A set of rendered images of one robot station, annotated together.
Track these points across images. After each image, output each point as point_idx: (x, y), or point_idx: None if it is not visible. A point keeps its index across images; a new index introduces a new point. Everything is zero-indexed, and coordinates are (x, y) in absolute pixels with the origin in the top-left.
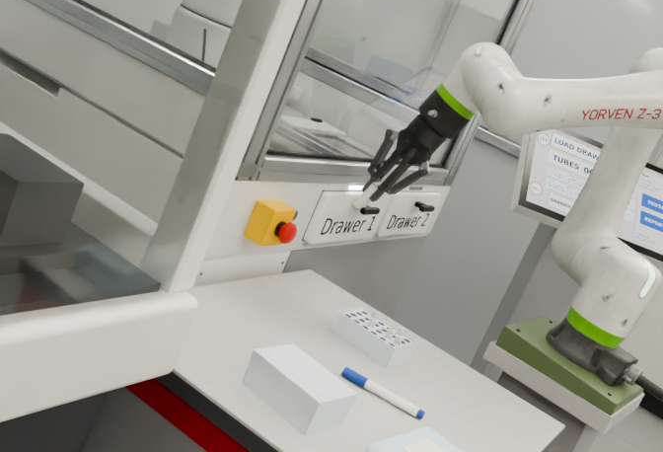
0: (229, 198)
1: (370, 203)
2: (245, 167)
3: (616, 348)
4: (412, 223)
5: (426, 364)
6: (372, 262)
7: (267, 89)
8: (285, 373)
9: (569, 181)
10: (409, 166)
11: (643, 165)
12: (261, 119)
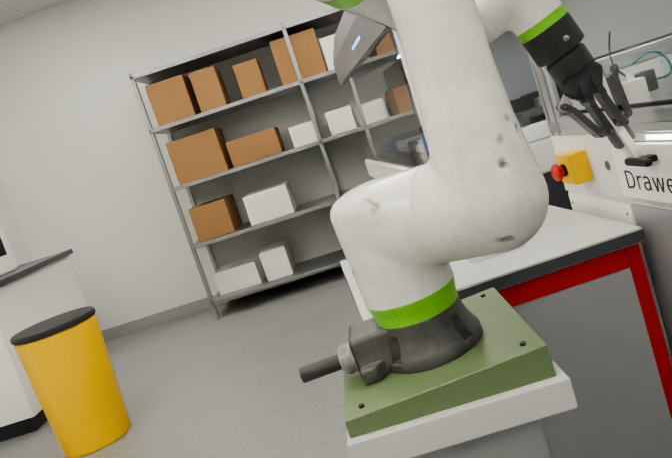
0: (557, 148)
1: (671, 156)
2: (551, 125)
3: (375, 321)
4: None
5: (464, 269)
6: None
7: (413, 92)
8: None
9: None
10: (587, 103)
11: (398, 34)
12: (542, 92)
